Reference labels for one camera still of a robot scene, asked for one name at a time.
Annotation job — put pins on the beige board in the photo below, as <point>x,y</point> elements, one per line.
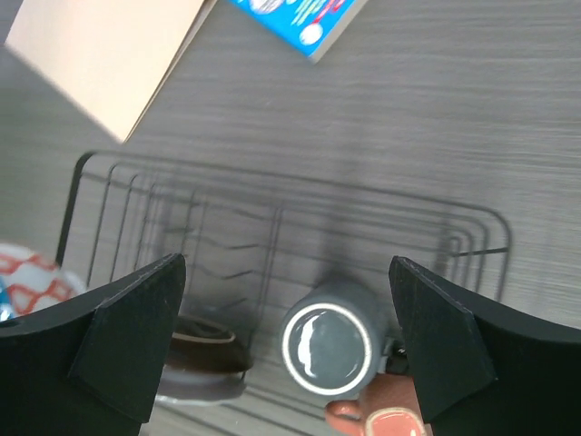
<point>108,58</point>

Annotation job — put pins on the blue picture box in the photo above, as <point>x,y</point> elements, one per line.
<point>309,26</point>

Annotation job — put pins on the blue red patterned bowl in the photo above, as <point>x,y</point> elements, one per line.
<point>31,282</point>

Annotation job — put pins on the dark red plate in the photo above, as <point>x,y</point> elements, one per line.
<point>199,345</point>

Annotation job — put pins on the grey mug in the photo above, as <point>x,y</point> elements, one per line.
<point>333,339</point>

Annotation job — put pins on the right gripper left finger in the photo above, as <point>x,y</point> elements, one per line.
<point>92,365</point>

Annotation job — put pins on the pink mug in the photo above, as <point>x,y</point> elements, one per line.
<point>387,406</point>

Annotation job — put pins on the black wire dish rack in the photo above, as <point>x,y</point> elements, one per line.
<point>255,242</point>

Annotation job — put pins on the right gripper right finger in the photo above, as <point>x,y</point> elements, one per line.
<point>481,367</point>

